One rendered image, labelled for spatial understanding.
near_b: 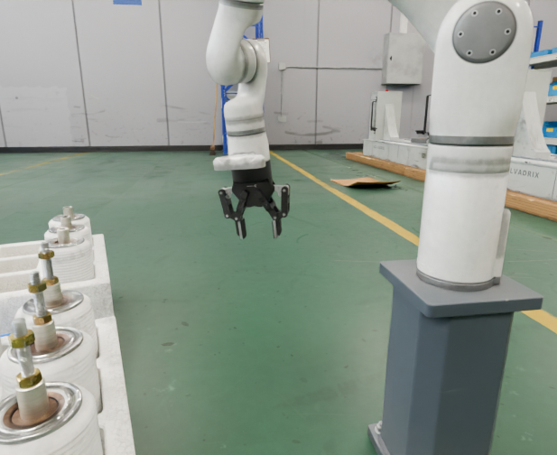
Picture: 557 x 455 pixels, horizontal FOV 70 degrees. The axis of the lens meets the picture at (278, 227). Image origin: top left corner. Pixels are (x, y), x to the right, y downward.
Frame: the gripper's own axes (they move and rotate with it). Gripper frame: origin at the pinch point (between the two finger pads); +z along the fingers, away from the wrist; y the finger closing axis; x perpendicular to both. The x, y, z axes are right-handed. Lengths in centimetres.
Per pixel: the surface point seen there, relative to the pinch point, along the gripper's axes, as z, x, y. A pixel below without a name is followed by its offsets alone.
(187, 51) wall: -72, -550, 255
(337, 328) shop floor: 31.5, -12.9, -12.6
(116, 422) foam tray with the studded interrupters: 4.9, 42.8, 5.2
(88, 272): 5.9, 6.9, 36.3
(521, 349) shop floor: 35, -12, -54
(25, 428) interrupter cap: -4, 51, 6
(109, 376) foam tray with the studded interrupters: 5.3, 35.9, 10.9
